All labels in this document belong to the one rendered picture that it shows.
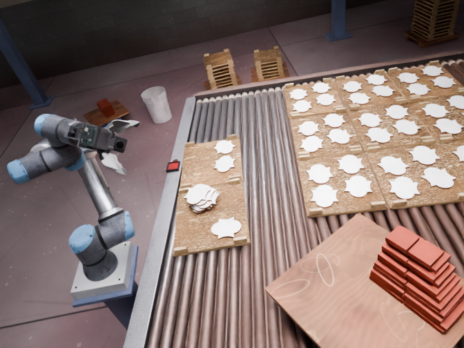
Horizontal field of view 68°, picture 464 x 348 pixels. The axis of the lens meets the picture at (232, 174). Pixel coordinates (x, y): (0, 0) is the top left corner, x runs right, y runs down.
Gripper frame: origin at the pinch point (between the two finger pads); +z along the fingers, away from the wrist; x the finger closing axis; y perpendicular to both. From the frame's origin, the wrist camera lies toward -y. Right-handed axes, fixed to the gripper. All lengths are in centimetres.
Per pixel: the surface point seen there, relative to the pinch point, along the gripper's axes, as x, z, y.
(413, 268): -13, 79, -36
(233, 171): 2, -9, -96
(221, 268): -39, 13, -58
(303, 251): -23, 43, -69
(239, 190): -7, 1, -87
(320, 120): 46, 23, -132
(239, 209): -15, 7, -78
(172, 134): 28, -167, -268
